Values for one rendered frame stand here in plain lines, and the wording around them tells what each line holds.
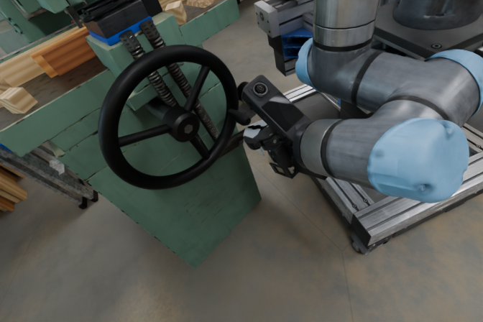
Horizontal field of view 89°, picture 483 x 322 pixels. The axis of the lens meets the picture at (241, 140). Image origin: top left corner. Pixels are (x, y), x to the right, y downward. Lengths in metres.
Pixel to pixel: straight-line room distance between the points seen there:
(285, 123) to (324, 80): 0.08
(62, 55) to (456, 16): 0.78
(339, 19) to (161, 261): 1.21
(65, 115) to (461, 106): 0.62
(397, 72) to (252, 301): 0.98
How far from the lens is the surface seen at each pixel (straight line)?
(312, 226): 1.20
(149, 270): 1.34
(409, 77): 0.34
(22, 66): 0.75
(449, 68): 0.35
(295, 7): 0.99
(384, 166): 0.25
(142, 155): 0.70
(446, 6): 0.64
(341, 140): 0.28
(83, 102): 0.60
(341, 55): 0.35
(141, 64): 0.41
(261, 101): 0.37
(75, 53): 0.68
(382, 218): 0.99
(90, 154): 0.66
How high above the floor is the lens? 1.10
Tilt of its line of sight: 46 degrees down
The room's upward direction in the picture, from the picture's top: 19 degrees counter-clockwise
